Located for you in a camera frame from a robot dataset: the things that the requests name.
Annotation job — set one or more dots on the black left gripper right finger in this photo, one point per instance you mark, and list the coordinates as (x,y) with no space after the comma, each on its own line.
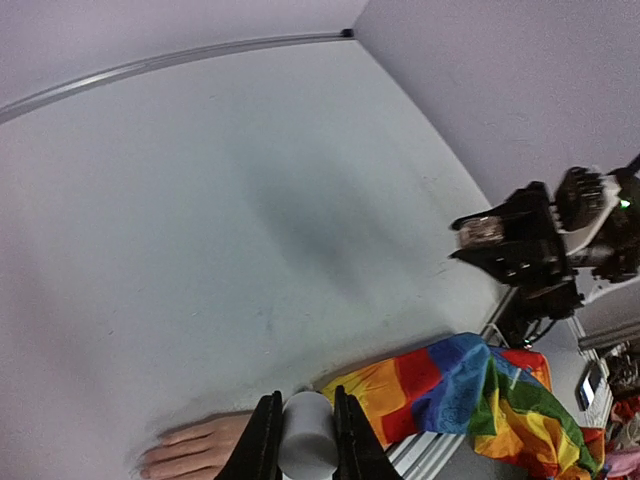
(360,454)

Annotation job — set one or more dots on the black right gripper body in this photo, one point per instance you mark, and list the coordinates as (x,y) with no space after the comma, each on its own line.
(536,263)

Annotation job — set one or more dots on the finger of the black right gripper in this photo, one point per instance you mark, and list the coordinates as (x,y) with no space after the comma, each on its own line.
(498,215)
(493,263)

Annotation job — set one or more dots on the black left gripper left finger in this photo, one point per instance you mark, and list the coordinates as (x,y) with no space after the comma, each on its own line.
(255,456)

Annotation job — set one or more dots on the glitter nail polish bottle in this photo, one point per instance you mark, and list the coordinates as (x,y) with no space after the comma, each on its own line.
(480,232)

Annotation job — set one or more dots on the white nail polish cap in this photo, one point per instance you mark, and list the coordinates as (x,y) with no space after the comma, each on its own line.
(308,447)

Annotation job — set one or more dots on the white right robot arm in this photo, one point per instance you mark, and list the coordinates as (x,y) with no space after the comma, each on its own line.
(613,255)

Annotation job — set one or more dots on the mannequin hand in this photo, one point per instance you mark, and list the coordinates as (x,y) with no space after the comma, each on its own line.
(199,451)

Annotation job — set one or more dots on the black smartphone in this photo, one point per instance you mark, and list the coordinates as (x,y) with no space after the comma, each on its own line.
(588,386)

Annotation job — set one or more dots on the rainbow coloured sleeve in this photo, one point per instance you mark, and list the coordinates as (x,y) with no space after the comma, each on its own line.
(501,398)

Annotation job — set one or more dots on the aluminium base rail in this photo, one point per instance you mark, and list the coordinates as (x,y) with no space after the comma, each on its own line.
(422,456)

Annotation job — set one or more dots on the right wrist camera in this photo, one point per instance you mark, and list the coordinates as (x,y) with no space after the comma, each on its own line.
(583,201)

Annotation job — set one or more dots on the aluminium table edge rail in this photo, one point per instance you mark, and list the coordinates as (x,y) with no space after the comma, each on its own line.
(68,89)

